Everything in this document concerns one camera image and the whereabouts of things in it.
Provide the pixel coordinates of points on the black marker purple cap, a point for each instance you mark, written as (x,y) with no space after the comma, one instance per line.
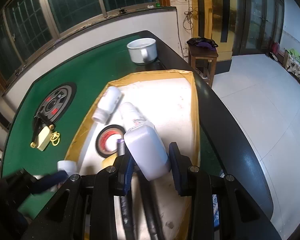
(125,174)

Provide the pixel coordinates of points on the white bottle red label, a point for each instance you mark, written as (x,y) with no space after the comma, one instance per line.
(107,105)

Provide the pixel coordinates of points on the white ceramic mug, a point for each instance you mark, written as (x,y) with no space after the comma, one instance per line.
(143,50)

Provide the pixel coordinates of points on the sofa with blanket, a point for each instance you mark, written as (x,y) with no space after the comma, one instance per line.
(291,62)

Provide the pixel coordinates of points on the small white bottle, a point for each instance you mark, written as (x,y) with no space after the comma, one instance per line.
(70,167)

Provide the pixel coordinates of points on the white power adapter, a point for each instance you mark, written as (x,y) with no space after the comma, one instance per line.
(148,151)

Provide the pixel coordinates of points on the purple black bag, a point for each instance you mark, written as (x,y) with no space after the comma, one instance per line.
(203,43)

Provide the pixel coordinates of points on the wooden stool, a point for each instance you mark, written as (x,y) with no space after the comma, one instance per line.
(204,54)

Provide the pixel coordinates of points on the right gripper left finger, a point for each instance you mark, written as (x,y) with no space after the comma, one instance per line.
(63,217)

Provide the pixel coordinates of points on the black gold pen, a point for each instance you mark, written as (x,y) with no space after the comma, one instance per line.
(39,120)

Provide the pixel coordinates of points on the cream yellow box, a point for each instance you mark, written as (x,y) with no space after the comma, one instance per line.
(43,139)

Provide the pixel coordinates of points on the yellow round jar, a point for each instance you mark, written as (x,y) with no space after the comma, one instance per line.
(109,161)

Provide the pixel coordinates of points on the round table control panel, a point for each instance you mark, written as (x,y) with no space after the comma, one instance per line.
(56,102)

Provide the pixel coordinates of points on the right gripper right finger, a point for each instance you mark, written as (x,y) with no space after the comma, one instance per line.
(218,204)

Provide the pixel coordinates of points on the yellow-edged white tray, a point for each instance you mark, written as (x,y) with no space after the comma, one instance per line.
(155,108)

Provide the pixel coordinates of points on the black tape roll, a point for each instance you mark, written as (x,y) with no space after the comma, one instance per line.
(106,141)

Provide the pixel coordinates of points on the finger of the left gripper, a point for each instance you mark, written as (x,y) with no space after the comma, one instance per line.
(46,182)

